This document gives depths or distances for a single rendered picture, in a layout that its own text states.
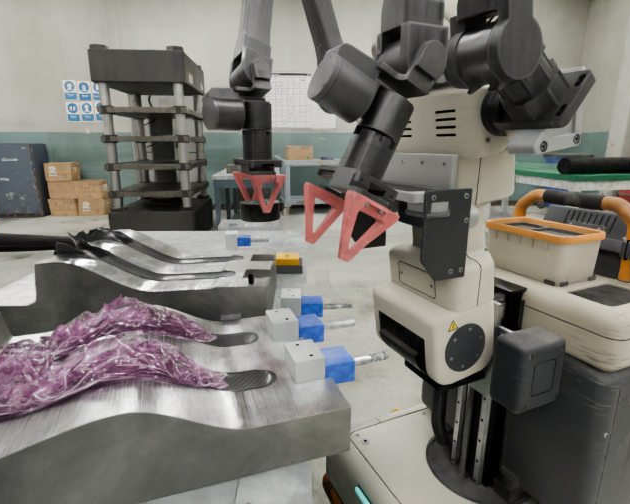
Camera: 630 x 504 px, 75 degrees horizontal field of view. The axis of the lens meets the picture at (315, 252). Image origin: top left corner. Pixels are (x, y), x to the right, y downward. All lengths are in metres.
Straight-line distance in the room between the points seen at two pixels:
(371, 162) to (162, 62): 4.33
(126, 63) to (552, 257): 4.39
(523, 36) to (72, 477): 0.67
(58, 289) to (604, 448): 1.07
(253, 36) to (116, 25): 6.96
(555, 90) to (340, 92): 0.32
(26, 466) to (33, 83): 7.84
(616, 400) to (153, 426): 0.86
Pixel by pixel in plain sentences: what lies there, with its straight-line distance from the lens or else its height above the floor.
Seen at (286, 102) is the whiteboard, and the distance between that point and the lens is 7.23.
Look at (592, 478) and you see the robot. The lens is 1.12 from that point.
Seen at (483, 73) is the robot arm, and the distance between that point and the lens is 0.62.
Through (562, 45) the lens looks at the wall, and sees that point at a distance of 8.84.
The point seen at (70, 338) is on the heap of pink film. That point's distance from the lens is 0.57.
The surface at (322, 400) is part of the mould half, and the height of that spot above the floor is 0.85.
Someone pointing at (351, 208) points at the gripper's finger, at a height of 1.05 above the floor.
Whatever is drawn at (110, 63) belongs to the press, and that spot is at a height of 1.88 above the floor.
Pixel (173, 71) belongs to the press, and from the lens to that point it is 4.73.
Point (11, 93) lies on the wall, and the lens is 8.32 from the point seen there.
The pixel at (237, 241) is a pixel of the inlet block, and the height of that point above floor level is 0.83.
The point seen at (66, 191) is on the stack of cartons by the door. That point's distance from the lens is 7.61.
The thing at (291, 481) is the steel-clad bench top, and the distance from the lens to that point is 0.46.
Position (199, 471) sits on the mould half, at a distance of 0.45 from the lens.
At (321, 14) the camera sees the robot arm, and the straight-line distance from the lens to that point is 1.02.
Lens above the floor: 1.12
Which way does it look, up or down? 15 degrees down
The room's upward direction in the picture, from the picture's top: straight up
